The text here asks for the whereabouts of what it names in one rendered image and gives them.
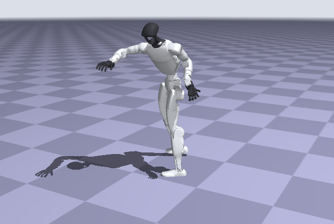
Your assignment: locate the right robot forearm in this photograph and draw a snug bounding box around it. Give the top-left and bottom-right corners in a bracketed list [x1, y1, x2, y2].
[109, 49, 125, 65]

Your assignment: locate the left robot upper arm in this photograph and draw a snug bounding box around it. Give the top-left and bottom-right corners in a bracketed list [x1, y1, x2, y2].
[168, 43, 190, 68]

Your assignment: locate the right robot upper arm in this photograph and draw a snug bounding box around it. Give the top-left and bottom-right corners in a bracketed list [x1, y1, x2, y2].
[121, 42, 148, 59]

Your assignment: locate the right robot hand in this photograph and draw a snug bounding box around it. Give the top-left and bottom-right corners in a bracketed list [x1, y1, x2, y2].
[97, 61, 115, 72]

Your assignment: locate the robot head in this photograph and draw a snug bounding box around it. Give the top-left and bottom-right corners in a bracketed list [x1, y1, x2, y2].
[141, 22, 166, 48]

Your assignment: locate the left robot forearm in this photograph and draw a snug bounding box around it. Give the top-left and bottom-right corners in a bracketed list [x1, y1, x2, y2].
[183, 60, 193, 86]

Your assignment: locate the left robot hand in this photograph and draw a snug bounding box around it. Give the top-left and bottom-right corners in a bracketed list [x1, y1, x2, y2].
[185, 81, 200, 101]

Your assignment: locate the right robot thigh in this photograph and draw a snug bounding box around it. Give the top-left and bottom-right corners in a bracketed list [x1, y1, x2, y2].
[158, 82, 169, 125]

